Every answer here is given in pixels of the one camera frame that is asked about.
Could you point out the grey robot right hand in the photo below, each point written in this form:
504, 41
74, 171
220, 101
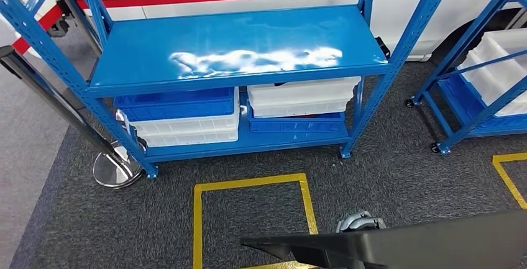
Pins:
360, 222

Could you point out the black plastic plate holder part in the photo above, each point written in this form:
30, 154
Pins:
432, 246

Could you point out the blue metal shelf rack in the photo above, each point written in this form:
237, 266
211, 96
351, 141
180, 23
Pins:
453, 56
164, 41

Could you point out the blue plastic bin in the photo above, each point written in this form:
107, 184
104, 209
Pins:
296, 125
177, 104
465, 102

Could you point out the white plastic bin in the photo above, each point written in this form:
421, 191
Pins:
302, 110
189, 138
185, 126
502, 78
302, 90

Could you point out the yellow floor tape square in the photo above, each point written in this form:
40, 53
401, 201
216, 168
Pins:
197, 230

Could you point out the stanchion with chrome base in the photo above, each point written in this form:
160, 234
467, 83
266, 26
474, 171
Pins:
117, 170

